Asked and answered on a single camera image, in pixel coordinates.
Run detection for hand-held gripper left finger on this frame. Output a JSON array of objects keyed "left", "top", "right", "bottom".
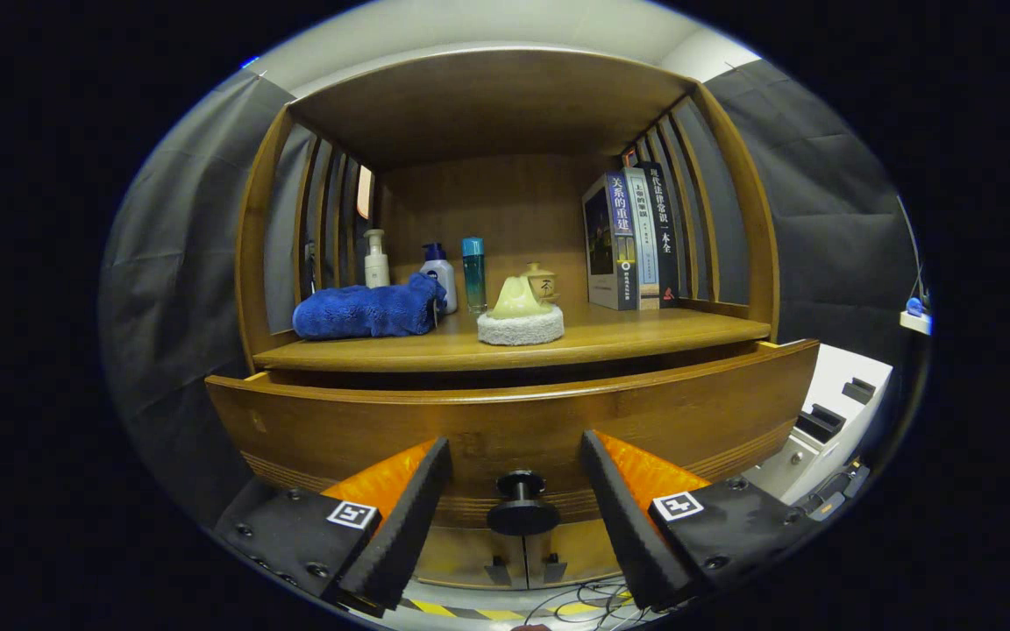
[{"left": 213, "top": 436, "right": 454, "bottom": 614}]

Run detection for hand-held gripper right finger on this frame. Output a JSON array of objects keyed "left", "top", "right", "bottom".
[{"left": 580, "top": 429, "right": 822, "bottom": 613}]

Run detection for wooden drawer with black knob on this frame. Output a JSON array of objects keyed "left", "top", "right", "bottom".
[{"left": 205, "top": 339, "right": 820, "bottom": 537}]

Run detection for green scrub brush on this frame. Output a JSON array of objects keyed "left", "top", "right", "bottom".
[{"left": 477, "top": 276, "right": 565, "bottom": 346}]

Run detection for wooden cabinet door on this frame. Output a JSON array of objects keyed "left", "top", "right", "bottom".
[
  {"left": 417, "top": 526, "right": 528, "bottom": 590},
  {"left": 523, "top": 521, "right": 624, "bottom": 588}
]

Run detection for wooden countertop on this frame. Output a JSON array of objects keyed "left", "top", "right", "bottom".
[{"left": 252, "top": 302, "right": 772, "bottom": 373}]

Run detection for wooden cabinet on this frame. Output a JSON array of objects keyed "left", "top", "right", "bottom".
[{"left": 235, "top": 48, "right": 780, "bottom": 590}]

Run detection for black device box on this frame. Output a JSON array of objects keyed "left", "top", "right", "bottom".
[{"left": 799, "top": 462, "right": 871, "bottom": 518}]

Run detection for blue towel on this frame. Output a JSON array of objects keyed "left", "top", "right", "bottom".
[{"left": 292, "top": 273, "right": 448, "bottom": 341}]

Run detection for white box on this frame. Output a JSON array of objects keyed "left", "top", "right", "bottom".
[{"left": 746, "top": 344, "right": 893, "bottom": 505}]

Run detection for beige lidded teacup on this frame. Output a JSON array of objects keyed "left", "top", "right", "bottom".
[{"left": 521, "top": 262, "right": 560, "bottom": 305}]

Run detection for white pump bottle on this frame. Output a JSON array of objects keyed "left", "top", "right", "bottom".
[{"left": 364, "top": 229, "right": 390, "bottom": 289}]

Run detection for clear blue bottle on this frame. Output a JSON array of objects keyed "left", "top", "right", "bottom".
[{"left": 461, "top": 238, "right": 487, "bottom": 315}]

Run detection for white bottle with blue cap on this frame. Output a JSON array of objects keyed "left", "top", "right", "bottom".
[{"left": 420, "top": 243, "right": 459, "bottom": 315}]

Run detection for book with blue spine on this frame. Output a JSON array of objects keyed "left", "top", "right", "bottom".
[{"left": 583, "top": 173, "right": 639, "bottom": 311}]

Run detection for book with white spine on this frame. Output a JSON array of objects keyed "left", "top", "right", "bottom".
[{"left": 623, "top": 168, "right": 661, "bottom": 310}]

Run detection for book with black spine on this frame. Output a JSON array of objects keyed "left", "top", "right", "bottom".
[{"left": 639, "top": 161, "right": 681, "bottom": 308}]

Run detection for black floor cables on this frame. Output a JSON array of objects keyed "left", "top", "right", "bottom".
[{"left": 523, "top": 578, "right": 646, "bottom": 627}]

